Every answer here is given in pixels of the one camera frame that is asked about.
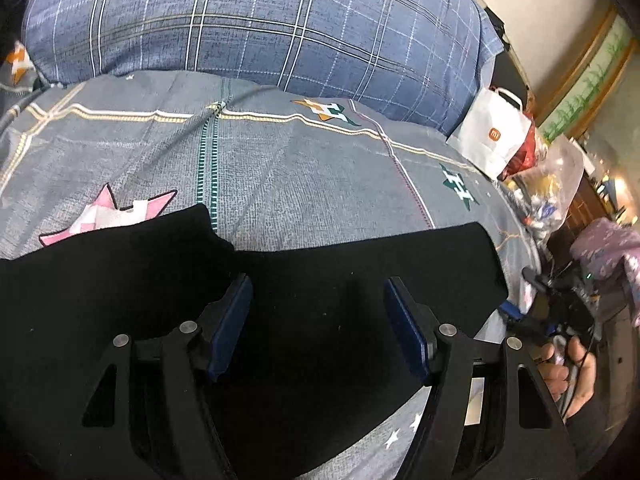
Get grey printed bed sheet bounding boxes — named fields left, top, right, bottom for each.
left=0, top=40, right=546, bottom=480

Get white paper bag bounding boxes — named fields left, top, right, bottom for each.
left=446, top=86, right=532, bottom=181

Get red plastic bag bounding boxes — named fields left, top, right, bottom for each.
left=502, top=120, right=550, bottom=178

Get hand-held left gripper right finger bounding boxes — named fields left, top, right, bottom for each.
left=382, top=276, right=581, bottom=480

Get person's right hand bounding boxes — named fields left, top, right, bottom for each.
left=540, top=335, right=598, bottom=418

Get wooden framed picture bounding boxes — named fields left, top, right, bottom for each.
left=537, top=2, right=640, bottom=143

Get blue plaid pillow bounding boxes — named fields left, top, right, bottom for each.
left=22, top=0, right=506, bottom=136

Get black pants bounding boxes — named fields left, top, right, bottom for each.
left=0, top=203, right=511, bottom=480

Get black bag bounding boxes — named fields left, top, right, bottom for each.
left=487, top=7, right=533, bottom=106

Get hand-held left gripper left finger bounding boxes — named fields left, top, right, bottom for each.
left=75, top=272, right=253, bottom=480

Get purple floral cloth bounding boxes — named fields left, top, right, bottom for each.
left=570, top=217, right=640, bottom=328

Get person's right forearm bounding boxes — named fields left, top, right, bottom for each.
left=565, top=395, right=621, bottom=480

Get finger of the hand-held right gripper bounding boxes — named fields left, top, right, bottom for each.
left=497, top=297, right=531, bottom=332

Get clear plastic bag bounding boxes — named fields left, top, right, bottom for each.
left=505, top=135, right=586, bottom=238

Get grey cable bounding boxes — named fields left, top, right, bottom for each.
left=0, top=85, right=53, bottom=131

